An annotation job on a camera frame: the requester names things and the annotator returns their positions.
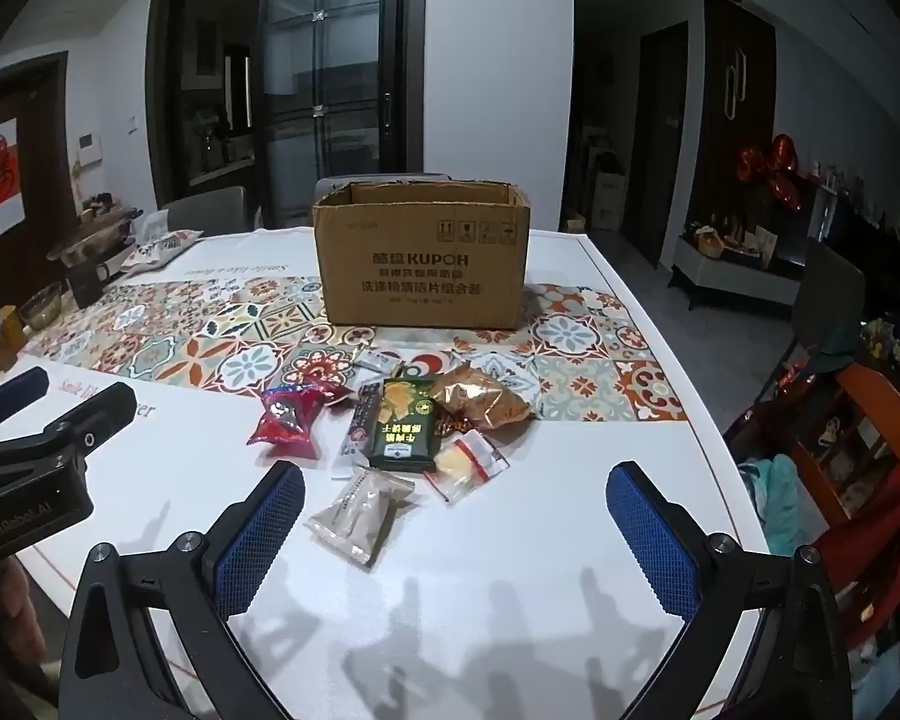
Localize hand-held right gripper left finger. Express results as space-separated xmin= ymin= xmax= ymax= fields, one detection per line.
xmin=58 ymin=461 xmax=306 ymax=720

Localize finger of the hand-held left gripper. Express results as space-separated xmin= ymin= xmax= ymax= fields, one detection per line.
xmin=0 ymin=366 xmax=52 ymax=437
xmin=0 ymin=381 xmax=138 ymax=477

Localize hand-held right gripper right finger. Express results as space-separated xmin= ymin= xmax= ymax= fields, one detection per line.
xmin=606 ymin=461 xmax=852 ymax=720

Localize beige snack packet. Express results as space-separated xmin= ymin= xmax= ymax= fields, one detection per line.
xmin=305 ymin=465 xmax=417 ymax=567

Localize red snack packet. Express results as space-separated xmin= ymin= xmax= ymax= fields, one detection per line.
xmin=246 ymin=381 xmax=348 ymax=460

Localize dark slim snack packet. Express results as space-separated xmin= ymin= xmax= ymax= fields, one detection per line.
xmin=328 ymin=382 xmax=380 ymax=479

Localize dark green snack packet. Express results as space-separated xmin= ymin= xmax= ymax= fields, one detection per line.
xmin=367 ymin=377 xmax=442 ymax=473

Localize small white candy packet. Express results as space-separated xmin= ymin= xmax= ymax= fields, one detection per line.
xmin=352 ymin=345 xmax=406 ymax=377

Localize golden brown snack packet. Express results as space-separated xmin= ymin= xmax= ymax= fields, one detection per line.
xmin=429 ymin=364 xmax=533 ymax=432

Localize brown cardboard box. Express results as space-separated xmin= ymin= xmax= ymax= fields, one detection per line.
xmin=312 ymin=178 xmax=533 ymax=332

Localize glass bowl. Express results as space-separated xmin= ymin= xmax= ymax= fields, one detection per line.
xmin=16 ymin=283 xmax=65 ymax=331

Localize teal cloth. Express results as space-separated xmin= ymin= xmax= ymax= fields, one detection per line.
xmin=739 ymin=454 xmax=800 ymax=556

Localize black mug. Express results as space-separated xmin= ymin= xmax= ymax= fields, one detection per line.
xmin=67 ymin=259 xmax=121 ymax=308

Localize patterned table runner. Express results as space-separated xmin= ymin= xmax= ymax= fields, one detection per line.
xmin=22 ymin=274 xmax=689 ymax=425

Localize cooking pot on wooden tray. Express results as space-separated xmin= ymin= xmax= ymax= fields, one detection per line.
xmin=49 ymin=199 xmax=143 ymax=267

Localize patterned white pillow packet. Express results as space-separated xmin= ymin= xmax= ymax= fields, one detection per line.
xmin=120 ymin=229 xmax=200 ymax=271

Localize grey chair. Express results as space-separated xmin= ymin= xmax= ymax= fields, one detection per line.
xmin=315 ymin=172 xmax=458 ymax=205
xmin=157 ymin=186 xmax=247 ymax=235

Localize orange wooden chair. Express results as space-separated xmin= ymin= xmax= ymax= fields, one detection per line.
xmin=791 ymin=364 xmax=900 ymax=661

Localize white low cabinet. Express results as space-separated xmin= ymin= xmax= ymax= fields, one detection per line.
xmin=667 ymin=229 xmax=803 ymax=312

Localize black chair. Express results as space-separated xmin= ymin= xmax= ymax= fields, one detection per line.
xmin=776 ymin=240 xmax=867 ymax=383

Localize flower bouquet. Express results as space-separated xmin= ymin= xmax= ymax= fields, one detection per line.
xmin=859 ymin=319 xmax=900 ymax=380

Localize white box on floor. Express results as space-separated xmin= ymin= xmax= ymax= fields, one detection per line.
xmin=592 ymin=172 xmax=628 ymax=232

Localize red foil balloons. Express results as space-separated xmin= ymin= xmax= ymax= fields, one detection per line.
xmin=735 ymin=133 xmax=805 ymax=211

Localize dark framed glass door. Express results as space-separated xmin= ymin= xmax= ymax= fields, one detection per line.
xmin=259 ymin=0 xmax=425 ymax=230

